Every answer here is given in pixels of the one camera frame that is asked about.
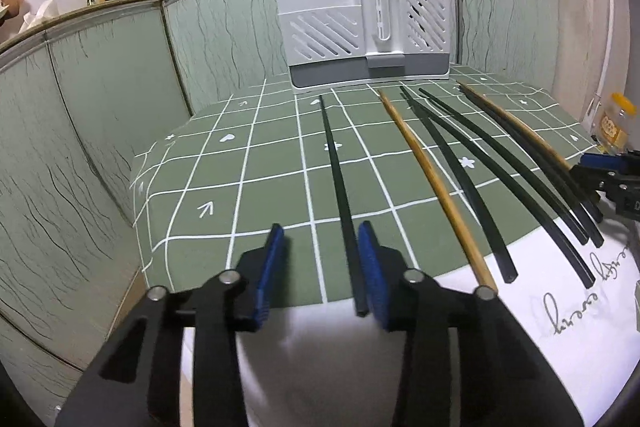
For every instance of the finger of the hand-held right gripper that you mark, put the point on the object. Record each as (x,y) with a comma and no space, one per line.
(602,159)
(592,179)

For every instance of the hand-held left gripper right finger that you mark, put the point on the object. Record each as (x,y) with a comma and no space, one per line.
(372,272)

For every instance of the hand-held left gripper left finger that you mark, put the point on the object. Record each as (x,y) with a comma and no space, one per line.
(270,272)

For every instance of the wooden chopstick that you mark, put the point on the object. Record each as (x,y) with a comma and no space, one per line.
(520,124)
(450,212)

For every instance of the white grey utensil holder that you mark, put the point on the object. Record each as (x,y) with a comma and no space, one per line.
(320,32)

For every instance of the yellow lid jar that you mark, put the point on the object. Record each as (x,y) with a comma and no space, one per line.
(617,122)

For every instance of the green grid tablecloth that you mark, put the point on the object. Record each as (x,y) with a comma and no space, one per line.
(250,157)

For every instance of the white pipe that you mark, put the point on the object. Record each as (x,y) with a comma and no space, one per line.
(610,17)

